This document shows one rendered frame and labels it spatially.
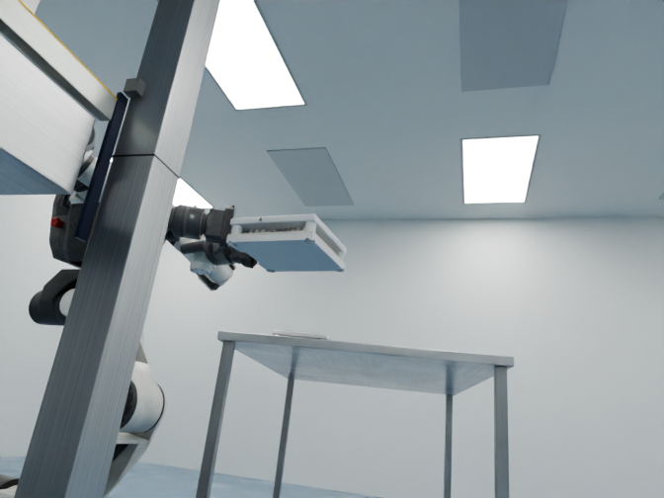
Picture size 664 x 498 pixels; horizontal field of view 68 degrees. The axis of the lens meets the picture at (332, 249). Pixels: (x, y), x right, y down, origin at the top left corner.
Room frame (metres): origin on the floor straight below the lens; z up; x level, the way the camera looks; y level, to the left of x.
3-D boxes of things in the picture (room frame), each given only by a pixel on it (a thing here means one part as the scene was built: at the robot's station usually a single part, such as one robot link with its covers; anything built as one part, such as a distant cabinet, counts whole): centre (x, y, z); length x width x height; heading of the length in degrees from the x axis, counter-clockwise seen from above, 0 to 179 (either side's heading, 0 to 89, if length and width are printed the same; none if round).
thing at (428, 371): (2.57, -0.24, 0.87); 1.50 x 1.10 x 0.04; 173
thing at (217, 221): (1.24, 0.34, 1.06); 0.12 x 0.10 x 0.13; 99
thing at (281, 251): (1.27, 0.12, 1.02); 0.24 x 0.24 x 0.02; 67
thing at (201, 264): (1.46, 0.39, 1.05); 0.11 x 0.11 x 0.11; 59
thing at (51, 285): (1.55, 0.78, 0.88); 0.28 x 0.13 x 0.18; 68
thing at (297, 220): (1.27, 0.12, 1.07); 0.25 x 0.24 x 0.02; 157
